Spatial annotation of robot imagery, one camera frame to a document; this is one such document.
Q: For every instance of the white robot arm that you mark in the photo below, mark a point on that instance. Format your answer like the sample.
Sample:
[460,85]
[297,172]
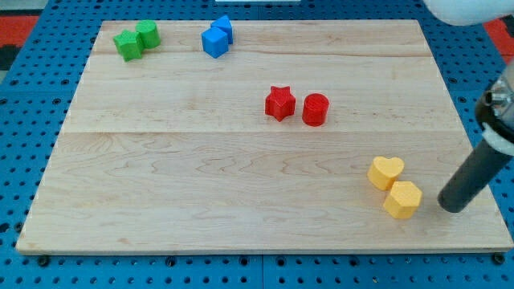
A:
[498,99]

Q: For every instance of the red star block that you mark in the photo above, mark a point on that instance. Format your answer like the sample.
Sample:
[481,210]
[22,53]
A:
[280,103]

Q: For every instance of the red cylinder block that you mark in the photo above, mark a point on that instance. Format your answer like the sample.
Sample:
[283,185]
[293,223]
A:
[315,109]

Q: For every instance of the wooden board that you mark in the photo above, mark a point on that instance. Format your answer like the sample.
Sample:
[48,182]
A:
[173,153]

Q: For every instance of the blue cube block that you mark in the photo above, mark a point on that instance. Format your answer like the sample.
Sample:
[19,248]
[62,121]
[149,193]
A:
[215,42]

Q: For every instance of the blue triangular block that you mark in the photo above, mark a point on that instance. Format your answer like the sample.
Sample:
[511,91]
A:
[224,24]

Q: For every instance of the yellow heart block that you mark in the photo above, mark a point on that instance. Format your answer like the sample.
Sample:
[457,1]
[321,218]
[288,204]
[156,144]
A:
[383,171]

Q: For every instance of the green cylinder block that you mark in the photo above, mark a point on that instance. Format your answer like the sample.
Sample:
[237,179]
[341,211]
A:
[148,31]

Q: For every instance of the yellow hexagon block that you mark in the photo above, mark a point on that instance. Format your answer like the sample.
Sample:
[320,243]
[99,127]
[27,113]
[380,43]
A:
[403,200]

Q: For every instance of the green star block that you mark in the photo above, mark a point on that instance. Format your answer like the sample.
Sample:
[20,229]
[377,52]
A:
[129,45]

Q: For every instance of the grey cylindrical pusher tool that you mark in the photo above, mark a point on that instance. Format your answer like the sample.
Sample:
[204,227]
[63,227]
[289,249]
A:
[483,163]

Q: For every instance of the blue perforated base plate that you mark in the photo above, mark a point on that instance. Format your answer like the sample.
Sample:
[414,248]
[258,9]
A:
[39,86]

